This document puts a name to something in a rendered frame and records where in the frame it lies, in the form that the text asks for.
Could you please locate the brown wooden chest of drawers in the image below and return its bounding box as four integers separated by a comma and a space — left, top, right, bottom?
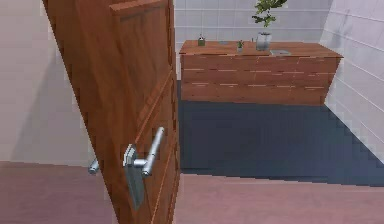
179, 39, 344, 107

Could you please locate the brown wooden room door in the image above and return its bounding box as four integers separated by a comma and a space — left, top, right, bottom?
41, 0, 181, 224

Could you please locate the grey flat dish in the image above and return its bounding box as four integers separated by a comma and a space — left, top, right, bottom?
269, 49, 292, 57

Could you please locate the green plant in glass vase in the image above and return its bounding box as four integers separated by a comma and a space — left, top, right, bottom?
251, 0, 288, 52

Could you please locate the silver lever door handle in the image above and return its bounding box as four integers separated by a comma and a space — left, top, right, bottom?
122, 126, 166, 212
87, 158, 100, 175

